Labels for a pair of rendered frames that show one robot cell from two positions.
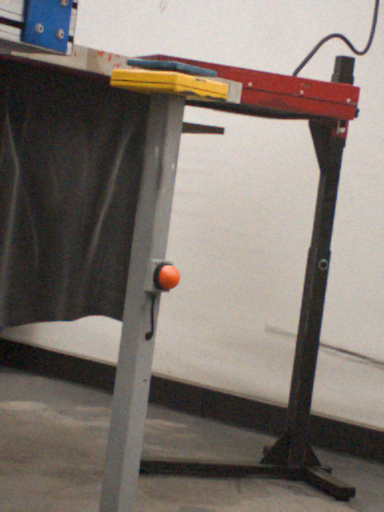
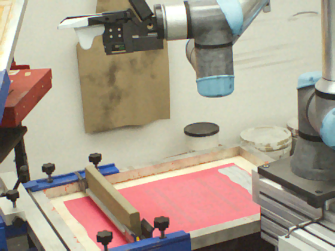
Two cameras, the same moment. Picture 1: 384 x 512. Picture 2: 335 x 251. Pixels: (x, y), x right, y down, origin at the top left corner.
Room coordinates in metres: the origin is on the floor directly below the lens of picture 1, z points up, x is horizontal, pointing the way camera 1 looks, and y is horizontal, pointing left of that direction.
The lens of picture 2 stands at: (1.45, 2.31, 1.95)
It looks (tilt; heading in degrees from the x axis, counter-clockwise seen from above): 21 degrees down; 301
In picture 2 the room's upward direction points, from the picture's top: 4 degrees counter-clockwise
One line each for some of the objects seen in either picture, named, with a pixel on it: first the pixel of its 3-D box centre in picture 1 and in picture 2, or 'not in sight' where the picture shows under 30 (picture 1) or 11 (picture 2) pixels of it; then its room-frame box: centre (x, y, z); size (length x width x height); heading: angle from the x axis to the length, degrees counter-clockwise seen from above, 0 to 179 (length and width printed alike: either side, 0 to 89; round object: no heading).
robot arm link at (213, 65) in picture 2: not in sight; (213, 65); (2.10, 0.97, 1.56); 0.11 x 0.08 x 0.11; 125
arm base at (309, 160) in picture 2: not in sight; (323, 147); (1.95, 0.72, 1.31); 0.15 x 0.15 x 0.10
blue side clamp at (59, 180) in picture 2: not in sight; (74, 184); (2.88, 0.46, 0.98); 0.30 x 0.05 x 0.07; 52
